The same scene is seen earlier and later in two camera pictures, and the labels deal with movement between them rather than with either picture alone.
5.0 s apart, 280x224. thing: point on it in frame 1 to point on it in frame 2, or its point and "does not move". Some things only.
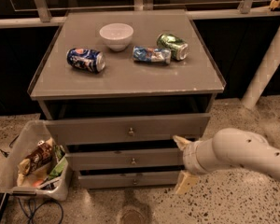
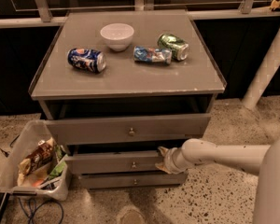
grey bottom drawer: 128,181 does not move
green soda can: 178,48 does not move
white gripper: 189,158 to 170,161
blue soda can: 86,60 does not move
